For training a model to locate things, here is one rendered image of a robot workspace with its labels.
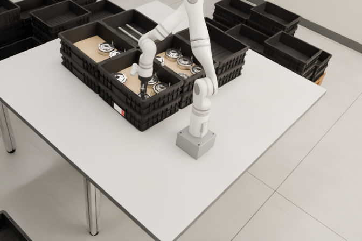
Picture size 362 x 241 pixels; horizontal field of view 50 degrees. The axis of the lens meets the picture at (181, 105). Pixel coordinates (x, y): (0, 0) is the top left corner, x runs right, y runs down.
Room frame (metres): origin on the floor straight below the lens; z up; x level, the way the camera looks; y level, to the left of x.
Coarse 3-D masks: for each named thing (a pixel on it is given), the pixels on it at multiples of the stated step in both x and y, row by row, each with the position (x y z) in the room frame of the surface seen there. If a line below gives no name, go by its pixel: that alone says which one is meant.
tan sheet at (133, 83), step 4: (128, 68) 1.89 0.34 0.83; (120, 72) 1.84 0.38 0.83; (124, 72) 1.84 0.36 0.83; (128, 72) 1.85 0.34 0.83; (128, 76) 1.81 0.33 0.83; (132, 76) 1.81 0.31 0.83; (136, 76) 1.82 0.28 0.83; (128, 80) 1.77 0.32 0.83; (132, 80) 1.78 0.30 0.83; (136, 80) 1.79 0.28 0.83; (128, 84) 1.73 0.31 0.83; (132, 84) 1.74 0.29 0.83; (136, 84) 1.75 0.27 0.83; (132, 88) 1.71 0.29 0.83; (136, 88) 1.71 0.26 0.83; (148, 88) 1.73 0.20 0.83; (136, 92) 1.68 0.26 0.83; (148, 92) 1.70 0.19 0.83
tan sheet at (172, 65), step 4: (164, 52) 2.12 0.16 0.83; (164, 56) 2.07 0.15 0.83; (164, 60) 2.03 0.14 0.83; (168, 60) 2.03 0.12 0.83; (164, 64) 1.99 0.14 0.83; (168, 64) 1.99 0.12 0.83; (172, 64) 2.00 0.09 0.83; (172, 68) 1.96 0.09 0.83; (176, 68) 1.96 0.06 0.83; (176, 72) 1.92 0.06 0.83; (180, 72) 1.93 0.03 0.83; (184, 72) 1.94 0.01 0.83; (188, 72) 1.94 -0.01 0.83
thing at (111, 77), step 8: (120, 56) 1.85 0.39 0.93; (104, 64) 1.76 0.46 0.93; (160, 64) 1.84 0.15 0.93; (104, 72) 1.69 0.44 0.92; (168, 72) 1.78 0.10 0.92; (112, 80) 1.65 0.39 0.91; (128, 88) 1.58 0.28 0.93; (168, 88) 1.63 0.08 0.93; (176, 88) 1.67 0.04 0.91; (136, 96) 1.53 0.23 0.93; (152, 96) 1.55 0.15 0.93; (160, 96) 1.58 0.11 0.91; (144, 104) 1.50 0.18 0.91
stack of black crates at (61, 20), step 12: (36, 12) 2.79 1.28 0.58; (48, 12) 2.88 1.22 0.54; (60, 12) 2.98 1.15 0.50; (72, 12) 3.03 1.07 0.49; (84, 12) 2.94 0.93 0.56; (36, 24) 2.72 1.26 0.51; (48, 24) 2.78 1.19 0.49; (60, 24) 2.65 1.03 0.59; (72, 24) 2.75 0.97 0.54; (36, 36) 2.73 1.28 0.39; (48, 36) 2.61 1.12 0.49
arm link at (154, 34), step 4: (156, 28) 1.66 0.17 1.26; (148, 32) 1.66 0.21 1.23; (152, 32) 1.65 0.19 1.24; (156, 32) 1.64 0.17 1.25; (160, 32) 1.64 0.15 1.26; (144, 36) 1.65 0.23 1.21; (148, 36) 1.66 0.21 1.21; (152, 36) 1.66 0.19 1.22; (156, 36) 1.63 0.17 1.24; (160, 36) 1.63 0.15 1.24; (140, 40) 1.64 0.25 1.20; (144, 40) 1.62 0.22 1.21; (148, 40) 1.62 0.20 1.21; (152, 40) 1.67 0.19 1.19; (160, 40) 1.64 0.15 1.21; (140, 44) 1.62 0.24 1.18
